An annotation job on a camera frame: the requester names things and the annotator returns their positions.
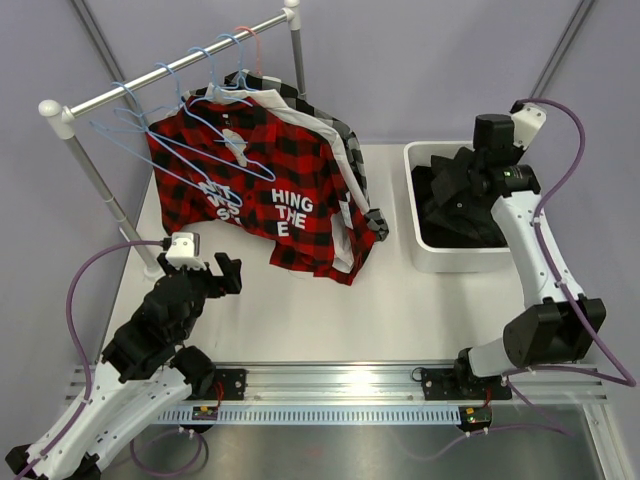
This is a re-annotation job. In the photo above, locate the white shirt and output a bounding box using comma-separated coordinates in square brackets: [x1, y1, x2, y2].
[204, 84, 371, 274]

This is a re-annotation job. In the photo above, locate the grey black checked shirt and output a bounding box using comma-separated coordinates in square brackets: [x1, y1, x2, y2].
[224, 70, 389, 242]

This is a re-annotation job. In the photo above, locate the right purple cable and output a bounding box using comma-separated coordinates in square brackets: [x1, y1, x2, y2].
[502, 98, 637, 441]

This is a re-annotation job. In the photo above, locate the red black plaid shirt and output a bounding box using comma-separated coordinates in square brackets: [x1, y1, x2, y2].
[149, 96, 376, 285]

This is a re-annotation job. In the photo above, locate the purple cable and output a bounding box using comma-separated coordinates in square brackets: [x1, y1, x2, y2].
[502, 98, 637, 441]
[9, 238, 169, 479]

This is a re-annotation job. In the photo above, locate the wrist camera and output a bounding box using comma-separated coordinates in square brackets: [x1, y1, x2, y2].
[165, 232, 206, 270]
[510, 101, 547, 151]

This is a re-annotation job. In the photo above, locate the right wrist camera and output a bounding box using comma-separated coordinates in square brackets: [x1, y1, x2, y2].
[510, 101, 547, 151]

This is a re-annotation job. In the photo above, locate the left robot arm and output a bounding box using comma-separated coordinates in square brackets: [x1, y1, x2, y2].
[5, 253, 242, 479]

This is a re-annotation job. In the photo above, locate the pink hanger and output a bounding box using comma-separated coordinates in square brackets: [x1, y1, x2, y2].
[234, 25, 262, 75]

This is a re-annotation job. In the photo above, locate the metal clothes rack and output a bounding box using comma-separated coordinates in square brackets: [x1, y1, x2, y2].
[38, 1, 305, 280]

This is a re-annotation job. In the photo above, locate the white plastic basket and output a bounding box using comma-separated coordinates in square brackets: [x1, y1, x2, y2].
[403, 141, 512, 273]

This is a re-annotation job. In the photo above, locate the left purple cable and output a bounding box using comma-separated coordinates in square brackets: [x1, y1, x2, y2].
[9, 238, 169, 479]

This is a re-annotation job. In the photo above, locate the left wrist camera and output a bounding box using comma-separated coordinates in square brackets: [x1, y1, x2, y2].
[165, 232, 206, 270]

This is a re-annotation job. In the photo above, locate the dark pinstriped shirt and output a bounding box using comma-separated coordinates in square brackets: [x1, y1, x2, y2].
[411, 147, 507, 248]

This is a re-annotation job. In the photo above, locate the aluminium rail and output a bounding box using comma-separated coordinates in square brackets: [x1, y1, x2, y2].
[64, 362, 609, 407]

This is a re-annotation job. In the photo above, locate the blue hanger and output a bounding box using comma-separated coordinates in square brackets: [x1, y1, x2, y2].
[145, 63, 276, 182]
[89, 81, 208, 193]
[188, 45, 256, 109]
[237, 44, 255, 91]

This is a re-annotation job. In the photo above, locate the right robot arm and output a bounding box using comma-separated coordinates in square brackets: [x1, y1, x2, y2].
[452, 103, 606, 399]

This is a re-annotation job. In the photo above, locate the perforated cable duct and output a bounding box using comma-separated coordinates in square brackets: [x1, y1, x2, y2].
[155, 405, 461, 426]

